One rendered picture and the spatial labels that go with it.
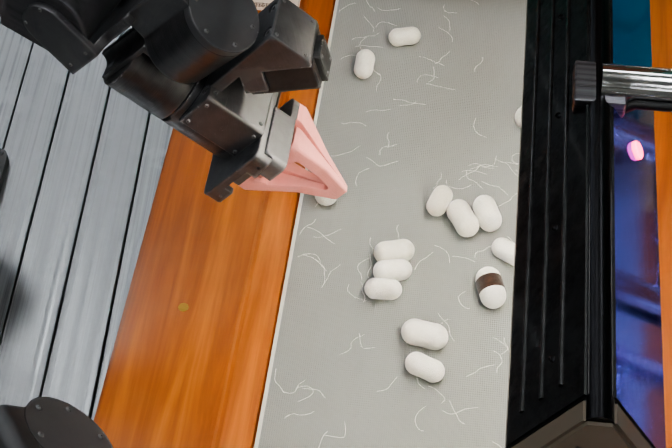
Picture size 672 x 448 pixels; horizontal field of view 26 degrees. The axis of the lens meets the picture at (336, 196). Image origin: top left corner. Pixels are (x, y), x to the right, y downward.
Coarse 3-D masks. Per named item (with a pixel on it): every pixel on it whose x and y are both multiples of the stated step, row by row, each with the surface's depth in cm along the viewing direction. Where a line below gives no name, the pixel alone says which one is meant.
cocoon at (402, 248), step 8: (392, 240) 121; (400, 240) 121; (408, 240) 121; (376, 248) 121; (384, 248) 121; (392, 248) 121; (400, 248) 121; (408, 248) 121; (376, 256) 121; (384, 256) 121; (392, 256) 121; (400, 256) 121; (408, 256) 121
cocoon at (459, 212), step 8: (456, 200) 124; (448, 208) 124; (456, 208) 123; (464, 208) 123; (448, 216) 124; (456, 216) 123; (464, 216) 123; (472, 216) 123; (456, 224) 123; (464, 224) 122; (472, 224) 122; (464, 232) 123; (472, 232) 123
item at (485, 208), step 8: (480, 200) 124; (488, 200) 124; (480, 208) 124; (488, 208) 123; (496, 208) 124; (480, 216) 123; (488, 216) 123; (496, 216) 123; (480, 224) 123; (488, 224) 123; (496, 224) 123
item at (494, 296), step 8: (480, 272) 119; (488, 272) 119; (496, 272) 119; (488, 288) 118; (496, 288) 117; (504, 288) 118; (480, 296) 118; (488, 296) 117; (496, 296) 117; (504, 296) 118; (488, 304) 118; (496, 304) 117
